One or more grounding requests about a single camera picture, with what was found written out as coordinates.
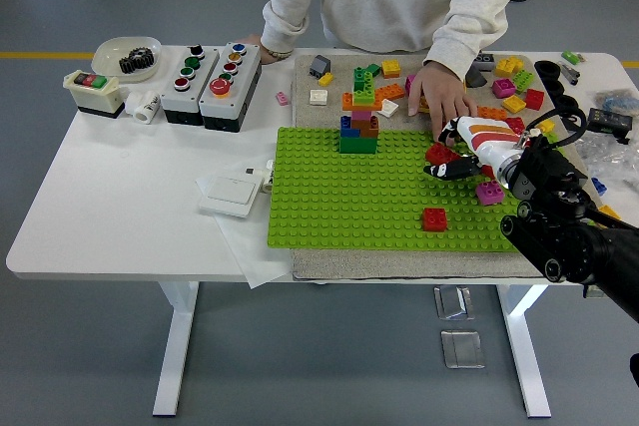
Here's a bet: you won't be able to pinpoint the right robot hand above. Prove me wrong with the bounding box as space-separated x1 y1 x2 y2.
422 115 526 181

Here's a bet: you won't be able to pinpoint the person's right hand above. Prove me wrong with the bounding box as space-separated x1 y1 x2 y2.
243 35 295 66

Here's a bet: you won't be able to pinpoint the person's left hand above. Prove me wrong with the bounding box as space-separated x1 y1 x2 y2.
407 60 478 143

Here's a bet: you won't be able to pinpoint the small red square brick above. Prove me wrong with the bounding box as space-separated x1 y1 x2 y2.
421 207 449 233

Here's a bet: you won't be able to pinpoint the lime green brick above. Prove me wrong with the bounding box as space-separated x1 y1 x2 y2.
512 69 537 93

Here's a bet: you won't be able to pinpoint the multicoloured brick tower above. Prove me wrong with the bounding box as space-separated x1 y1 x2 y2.
338 65 383 155

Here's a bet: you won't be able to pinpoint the green studded baseplate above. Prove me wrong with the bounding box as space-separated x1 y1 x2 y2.
267 126 600 251

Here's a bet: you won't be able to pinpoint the four-button emergency stop box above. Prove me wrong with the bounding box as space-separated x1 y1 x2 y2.
198 41 264 134

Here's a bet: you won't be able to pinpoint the three-button control box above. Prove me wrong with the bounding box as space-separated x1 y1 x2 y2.
159 44 221 127

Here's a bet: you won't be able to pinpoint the small metal tool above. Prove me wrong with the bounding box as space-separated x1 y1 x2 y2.
557 61 582 86

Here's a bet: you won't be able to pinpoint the clear plastic bag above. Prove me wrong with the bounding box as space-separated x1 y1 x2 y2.
573 134 639 183

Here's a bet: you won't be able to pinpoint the black electronic module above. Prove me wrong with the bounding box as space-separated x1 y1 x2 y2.
586 107 634 137

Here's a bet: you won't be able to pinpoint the plastic bag blue parts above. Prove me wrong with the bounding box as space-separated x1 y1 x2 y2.
593 88 639 116

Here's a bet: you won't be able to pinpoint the white pipe tee fitting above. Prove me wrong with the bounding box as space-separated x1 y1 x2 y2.
123 90 162 124

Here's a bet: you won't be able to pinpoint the silver floor plate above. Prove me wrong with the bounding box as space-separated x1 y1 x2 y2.
439 329 485 370
432 284 475 320

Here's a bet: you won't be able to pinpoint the white plastic bowl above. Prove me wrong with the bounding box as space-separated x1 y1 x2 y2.
91 35 164 84

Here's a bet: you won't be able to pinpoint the grey-brown mat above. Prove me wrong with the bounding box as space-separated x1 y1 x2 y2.
291 52 608 283

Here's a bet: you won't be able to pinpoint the white paper sheet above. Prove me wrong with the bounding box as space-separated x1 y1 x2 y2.
194 171 296 291

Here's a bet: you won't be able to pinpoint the white table leg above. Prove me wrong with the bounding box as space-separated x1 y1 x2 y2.
152 280 201 417
496 284 553 419

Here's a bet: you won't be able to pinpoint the white wall switch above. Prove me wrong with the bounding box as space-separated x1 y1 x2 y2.
198 172 265 220

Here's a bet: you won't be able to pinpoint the beige red-green switch box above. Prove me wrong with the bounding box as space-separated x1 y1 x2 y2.
63 69 126 121

